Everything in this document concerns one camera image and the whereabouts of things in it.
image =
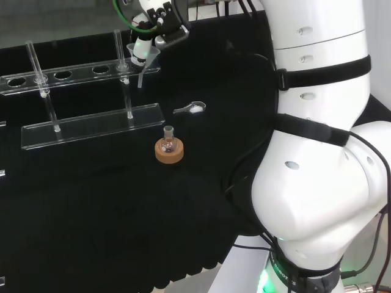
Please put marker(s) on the small glass round-bottom flask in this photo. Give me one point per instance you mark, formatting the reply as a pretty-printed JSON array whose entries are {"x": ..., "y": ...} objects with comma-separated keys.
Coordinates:
[{"x": 169, "y": 143}]

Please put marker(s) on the grey metal base plate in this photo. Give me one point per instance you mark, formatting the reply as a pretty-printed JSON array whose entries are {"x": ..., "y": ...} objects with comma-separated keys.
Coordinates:
[{"x": 241, "y": 268}]

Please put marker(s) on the transparent acrylic funnel stand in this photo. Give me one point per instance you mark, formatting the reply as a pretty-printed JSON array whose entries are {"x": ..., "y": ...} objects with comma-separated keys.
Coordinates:
[{"x": 91, "y": 126}]

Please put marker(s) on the black cloth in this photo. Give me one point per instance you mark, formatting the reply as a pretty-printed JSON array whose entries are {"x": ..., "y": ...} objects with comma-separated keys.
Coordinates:
[{"x": 91, "y": 213}]

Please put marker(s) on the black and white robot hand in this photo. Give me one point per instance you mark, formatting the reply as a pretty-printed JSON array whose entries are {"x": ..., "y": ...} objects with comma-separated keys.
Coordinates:
[{"x": 166, "y": 21}]

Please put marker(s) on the clear plastic funnel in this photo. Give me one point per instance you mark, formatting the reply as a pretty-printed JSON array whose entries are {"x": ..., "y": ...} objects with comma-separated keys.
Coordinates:
[{"x": 152, "y": 56}]

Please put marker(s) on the clear glass weighing funnel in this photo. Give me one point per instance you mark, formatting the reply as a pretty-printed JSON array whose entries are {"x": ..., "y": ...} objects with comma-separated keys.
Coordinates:
[{"x": 195, "y": 107}]

